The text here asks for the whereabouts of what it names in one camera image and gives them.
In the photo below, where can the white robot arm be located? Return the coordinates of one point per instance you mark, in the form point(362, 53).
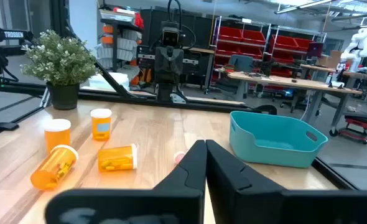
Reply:
point(357, 46)

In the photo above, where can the small pink pill bottle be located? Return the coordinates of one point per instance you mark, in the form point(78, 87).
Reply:
point(178, 157)

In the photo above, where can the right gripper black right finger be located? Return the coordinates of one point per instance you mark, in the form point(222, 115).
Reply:
point(249, 202)

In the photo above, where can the gray office chair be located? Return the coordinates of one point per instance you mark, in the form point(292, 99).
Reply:
point(241, 62)

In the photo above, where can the teal plastic bin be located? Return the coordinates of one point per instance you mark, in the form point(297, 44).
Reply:
point(264, 155)

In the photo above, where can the dark red laptop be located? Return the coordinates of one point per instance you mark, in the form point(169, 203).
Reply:
point(315, 49)

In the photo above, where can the orange pill bottle white label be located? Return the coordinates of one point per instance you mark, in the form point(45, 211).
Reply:
point(101, 130)

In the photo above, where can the long wooden work table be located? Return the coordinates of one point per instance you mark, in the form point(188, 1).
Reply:
point(280, 80)

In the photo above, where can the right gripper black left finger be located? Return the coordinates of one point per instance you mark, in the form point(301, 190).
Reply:
point(177, 202)

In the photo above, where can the orange pill bottle white cap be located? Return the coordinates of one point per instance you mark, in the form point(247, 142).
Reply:
point(115, 158)
point(57, 140)
point(51, 171)

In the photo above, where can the potted artificial plant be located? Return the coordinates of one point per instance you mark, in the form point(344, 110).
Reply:
point(59, 62)

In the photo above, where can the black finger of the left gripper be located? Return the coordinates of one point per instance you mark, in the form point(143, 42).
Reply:
point(167, 70)
point(172, 70)

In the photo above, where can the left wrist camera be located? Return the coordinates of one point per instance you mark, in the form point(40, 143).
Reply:
point(170, 34)

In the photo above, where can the metal shelf with red bins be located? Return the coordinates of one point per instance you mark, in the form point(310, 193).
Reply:
point(239, 34)
point(283, 42)

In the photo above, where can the black shelf orange parts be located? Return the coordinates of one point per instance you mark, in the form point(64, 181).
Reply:
point(121, 46)

